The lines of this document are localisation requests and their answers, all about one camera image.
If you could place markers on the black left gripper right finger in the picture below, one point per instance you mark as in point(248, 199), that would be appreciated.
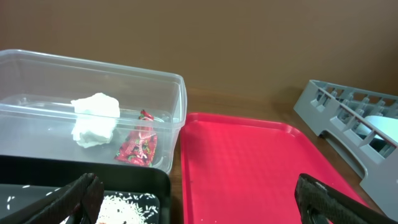
point(319, 203)

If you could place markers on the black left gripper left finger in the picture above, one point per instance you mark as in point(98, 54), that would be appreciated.
point(77, 202)

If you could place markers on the red snack wrapper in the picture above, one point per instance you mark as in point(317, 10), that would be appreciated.
point(139, 147)

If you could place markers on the white napkin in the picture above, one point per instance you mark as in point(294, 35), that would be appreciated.
point(97, 117)

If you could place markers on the grey dishwasher rack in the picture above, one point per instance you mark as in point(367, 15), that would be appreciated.
point(335, 112)

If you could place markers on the food scraps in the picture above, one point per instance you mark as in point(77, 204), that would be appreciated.
point(117, 207)

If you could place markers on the black tray bin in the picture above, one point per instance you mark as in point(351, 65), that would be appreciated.
point(117, 178)

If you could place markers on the red serving tray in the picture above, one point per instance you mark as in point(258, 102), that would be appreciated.
point(240, 170)

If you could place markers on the light blue plate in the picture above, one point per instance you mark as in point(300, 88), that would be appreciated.
point(387, 125)

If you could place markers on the clear plastic bin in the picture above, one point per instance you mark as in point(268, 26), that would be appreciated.
point(37, 116)

